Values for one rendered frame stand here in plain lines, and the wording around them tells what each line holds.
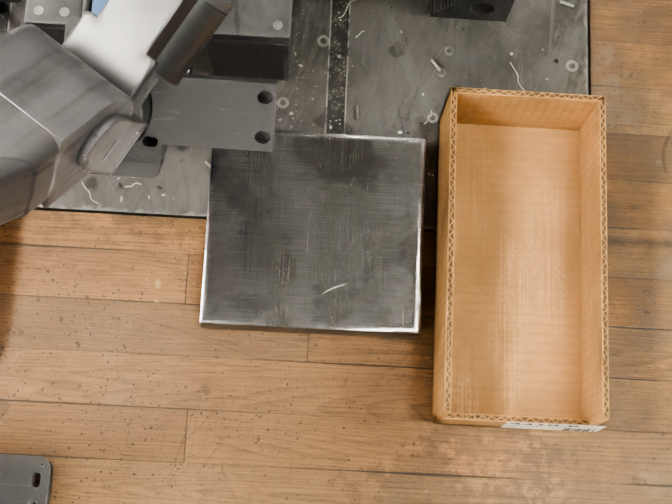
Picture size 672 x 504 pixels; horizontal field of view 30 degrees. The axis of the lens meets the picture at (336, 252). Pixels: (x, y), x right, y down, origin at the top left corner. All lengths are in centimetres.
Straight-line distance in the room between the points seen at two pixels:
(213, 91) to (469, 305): 31
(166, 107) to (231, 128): 4
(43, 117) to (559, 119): 50
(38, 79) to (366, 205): 39
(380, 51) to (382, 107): 5
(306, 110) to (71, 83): 40
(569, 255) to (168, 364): 33
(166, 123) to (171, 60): 7
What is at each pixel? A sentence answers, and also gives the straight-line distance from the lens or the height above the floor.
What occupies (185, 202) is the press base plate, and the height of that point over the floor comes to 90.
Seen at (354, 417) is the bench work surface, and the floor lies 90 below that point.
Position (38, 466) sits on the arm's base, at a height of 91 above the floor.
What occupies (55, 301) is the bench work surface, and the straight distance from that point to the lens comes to 100.
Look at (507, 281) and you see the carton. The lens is 100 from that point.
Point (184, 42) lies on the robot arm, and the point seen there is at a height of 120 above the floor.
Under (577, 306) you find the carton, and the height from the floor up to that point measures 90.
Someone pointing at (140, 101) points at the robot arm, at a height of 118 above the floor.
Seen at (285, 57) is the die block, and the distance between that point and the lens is 100.
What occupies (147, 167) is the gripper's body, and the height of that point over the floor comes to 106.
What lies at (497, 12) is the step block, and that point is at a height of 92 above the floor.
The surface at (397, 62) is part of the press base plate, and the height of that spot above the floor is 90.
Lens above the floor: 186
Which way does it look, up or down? 75 degrees down
